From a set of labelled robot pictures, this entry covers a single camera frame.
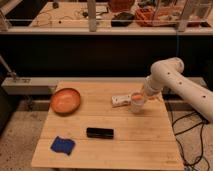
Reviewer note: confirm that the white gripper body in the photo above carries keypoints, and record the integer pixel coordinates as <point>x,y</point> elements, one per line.
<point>120,100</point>

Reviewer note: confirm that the orange pepper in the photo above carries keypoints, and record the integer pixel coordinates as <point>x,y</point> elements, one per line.
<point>137,97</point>

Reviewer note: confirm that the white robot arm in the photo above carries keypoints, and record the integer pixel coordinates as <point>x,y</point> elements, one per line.
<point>168,73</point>

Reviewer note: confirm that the orange ceramic bowl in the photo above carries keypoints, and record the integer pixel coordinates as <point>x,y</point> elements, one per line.
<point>65,101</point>

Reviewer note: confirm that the black rectangular block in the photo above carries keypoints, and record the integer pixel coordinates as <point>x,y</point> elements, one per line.
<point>103,133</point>

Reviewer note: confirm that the blue sponge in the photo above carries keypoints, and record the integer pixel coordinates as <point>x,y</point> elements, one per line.
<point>62,145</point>

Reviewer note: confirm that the black object on workbench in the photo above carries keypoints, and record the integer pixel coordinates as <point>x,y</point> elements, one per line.
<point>122,19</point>

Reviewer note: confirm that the grey metal ledge beam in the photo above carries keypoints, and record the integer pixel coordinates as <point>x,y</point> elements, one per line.
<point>48,85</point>

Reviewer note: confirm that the orange plastic crate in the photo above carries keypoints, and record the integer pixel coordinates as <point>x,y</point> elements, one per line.
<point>144,17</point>

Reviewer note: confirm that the background wooden workbench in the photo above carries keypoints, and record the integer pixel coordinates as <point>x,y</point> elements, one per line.
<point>71,15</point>

